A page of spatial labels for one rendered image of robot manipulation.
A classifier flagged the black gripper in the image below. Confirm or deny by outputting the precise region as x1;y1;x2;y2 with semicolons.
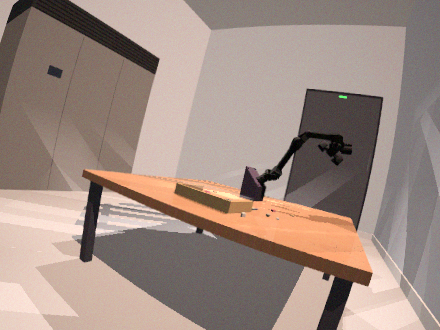
318;140;343;165

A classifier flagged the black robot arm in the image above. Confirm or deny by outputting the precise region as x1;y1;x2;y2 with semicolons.
256;130;352;186

